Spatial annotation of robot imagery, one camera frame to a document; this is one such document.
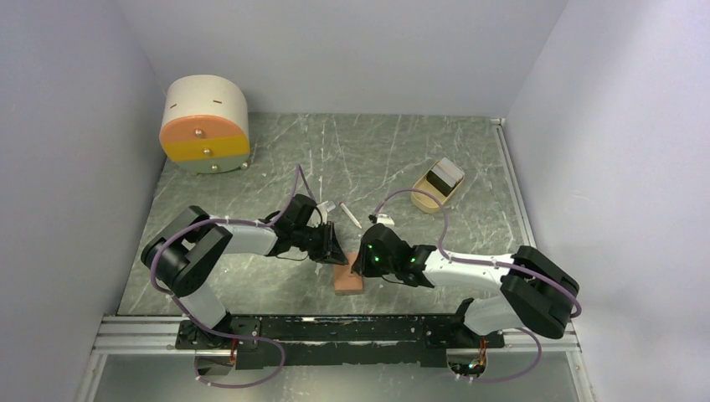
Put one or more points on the pink leather card holder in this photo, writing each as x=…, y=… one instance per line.
x=346, y=281

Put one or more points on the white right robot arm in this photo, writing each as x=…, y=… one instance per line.
x=527, y=289

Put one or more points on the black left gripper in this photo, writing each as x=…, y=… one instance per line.
x=331, y=249

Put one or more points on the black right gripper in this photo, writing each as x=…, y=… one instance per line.
x=362, y=265

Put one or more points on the round beige drawer box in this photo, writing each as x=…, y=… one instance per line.
x=205, y=125

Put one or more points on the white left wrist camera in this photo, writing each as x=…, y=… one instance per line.
x=324, y=209

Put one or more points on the aluminium frame rail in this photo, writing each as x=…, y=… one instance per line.
x=519, y=206

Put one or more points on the white pen with red cap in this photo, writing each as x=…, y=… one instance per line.
x=350, y=215

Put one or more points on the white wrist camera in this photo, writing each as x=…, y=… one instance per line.
x=324, y=209
x=384, y=219

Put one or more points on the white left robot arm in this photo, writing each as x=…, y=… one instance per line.
x=182, y=256

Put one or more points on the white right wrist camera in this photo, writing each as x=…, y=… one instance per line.
x=384, y=219

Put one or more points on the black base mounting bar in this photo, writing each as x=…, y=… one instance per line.
x=267, y=341

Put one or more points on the beige oval tray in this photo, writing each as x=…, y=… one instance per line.
x=425, y=203

